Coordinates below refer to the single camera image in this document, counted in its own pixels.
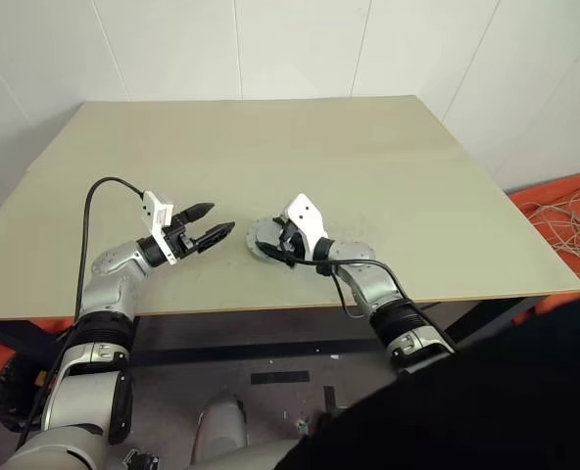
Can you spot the grey circuit board cover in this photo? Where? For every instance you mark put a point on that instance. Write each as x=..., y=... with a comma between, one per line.
x=265, y=231

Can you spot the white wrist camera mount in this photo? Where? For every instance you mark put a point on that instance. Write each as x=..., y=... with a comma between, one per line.
x=155, y=210
x=304, y=210

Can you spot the wide black floor tape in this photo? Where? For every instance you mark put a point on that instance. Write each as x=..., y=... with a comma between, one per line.
x=280, y=377

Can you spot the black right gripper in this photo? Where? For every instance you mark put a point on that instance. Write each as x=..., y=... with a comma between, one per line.
x=295, y=243

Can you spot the round grey metal object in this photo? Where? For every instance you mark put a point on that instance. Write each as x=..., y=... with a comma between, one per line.
x=252, y=250

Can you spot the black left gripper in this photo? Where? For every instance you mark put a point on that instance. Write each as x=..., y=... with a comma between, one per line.
x=179, y=240

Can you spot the gray left robot leg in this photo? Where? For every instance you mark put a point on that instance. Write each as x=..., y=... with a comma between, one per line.
x=221, y=426

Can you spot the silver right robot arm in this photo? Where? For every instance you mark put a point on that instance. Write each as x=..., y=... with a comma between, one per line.
x=368, y=284

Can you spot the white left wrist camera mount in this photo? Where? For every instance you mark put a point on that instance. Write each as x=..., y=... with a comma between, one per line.
x=155, y=210

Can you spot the gray robot torso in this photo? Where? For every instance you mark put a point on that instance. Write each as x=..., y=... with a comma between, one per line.
x=251, y=455

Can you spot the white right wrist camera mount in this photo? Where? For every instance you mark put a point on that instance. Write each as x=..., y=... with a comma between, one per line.
x=304, y=210

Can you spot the black rounded mesh object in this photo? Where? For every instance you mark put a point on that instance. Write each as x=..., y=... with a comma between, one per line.
x=6, y=391

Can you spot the narrow black floor tape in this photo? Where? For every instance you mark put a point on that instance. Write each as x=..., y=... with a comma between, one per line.
x=329, y=397

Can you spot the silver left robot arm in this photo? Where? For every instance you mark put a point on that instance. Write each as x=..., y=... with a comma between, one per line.
x=109, y=274

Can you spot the black table frame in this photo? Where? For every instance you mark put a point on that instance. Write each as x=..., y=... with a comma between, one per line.
x=221, y=350

